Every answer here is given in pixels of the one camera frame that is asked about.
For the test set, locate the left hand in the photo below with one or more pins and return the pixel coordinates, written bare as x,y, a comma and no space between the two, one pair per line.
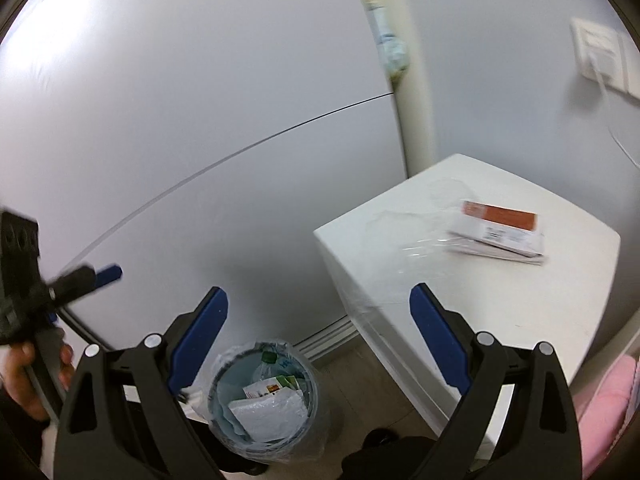
17,381

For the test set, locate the clear plastic wrap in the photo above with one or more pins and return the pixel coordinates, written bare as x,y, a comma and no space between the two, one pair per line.
400,236

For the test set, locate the black left sleeve forearm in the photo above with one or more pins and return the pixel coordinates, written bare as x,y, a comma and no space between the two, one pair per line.
21,442

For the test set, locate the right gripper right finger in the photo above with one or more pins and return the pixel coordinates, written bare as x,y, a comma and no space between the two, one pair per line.
539,438

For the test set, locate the grey trash bin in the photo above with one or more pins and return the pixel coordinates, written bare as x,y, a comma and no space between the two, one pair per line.
265,404

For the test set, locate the white charger plug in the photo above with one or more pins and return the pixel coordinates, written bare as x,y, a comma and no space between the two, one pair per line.
593,57

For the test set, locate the cream door frame post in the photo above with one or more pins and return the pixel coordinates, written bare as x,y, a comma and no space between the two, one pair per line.
412,93

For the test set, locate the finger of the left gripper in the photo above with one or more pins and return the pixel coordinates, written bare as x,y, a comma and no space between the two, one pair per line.
107,276
73,285

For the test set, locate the white nightstand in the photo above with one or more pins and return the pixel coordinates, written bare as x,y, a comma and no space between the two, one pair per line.
561,300

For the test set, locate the white orange small box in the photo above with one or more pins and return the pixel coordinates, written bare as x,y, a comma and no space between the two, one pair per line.
495,232

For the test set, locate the white wall socket plate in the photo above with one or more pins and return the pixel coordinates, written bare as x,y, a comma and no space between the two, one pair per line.
619,56

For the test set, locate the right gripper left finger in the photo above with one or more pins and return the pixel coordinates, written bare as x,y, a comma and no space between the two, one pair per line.
122,419

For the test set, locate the light blue hanging cloth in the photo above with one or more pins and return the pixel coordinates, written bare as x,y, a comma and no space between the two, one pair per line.
392,50

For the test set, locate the white bubble mailer envelope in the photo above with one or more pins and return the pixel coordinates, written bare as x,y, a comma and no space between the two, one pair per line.
273,417

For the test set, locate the pink bedding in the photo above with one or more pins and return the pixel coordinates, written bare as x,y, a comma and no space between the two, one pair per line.
600,411

